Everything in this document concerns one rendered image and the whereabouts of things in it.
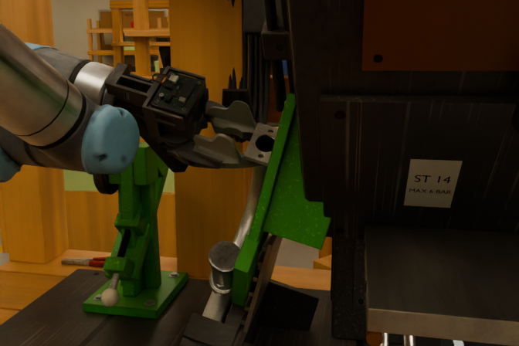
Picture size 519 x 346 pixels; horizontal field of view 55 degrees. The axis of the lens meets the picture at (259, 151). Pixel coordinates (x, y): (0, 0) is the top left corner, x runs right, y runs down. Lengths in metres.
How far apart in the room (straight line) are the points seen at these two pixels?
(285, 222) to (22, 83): 0.30
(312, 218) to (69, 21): 11.36
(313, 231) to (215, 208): 0.43
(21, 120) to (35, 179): 0.62
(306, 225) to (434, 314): 0.22
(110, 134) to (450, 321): 0.36
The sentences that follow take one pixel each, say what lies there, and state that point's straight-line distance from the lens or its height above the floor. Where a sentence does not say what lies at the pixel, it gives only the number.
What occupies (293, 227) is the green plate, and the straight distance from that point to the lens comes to 0.56.
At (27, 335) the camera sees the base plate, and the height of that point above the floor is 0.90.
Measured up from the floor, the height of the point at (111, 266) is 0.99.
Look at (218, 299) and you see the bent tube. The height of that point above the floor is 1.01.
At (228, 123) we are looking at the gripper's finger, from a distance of 0.65.
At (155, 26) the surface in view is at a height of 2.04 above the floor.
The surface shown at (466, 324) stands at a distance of 0.39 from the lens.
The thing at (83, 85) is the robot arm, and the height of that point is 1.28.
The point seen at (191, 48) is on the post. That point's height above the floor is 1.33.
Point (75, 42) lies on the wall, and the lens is 11.74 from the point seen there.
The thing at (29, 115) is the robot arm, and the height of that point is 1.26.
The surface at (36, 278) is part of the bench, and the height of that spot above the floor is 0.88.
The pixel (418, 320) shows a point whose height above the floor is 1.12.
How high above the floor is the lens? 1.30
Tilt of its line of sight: 10 degrees down
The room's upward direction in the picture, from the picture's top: straight up
